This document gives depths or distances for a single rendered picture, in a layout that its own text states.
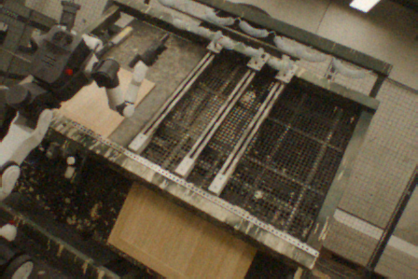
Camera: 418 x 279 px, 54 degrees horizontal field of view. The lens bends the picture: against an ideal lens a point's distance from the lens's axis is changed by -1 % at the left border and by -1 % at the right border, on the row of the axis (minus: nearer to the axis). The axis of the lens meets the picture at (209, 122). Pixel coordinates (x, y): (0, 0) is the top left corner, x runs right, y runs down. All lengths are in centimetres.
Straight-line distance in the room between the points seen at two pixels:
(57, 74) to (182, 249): 130
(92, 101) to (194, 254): 121
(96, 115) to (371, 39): 599
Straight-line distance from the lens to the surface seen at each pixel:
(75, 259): 279
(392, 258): 624
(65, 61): 225
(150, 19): 340
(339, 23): 785
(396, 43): 803
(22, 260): 252
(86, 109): 284
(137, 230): 279
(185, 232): 267
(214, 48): 307
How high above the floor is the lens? 145
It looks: 4 degrees down
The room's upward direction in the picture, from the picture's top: 25 degrees clockwise
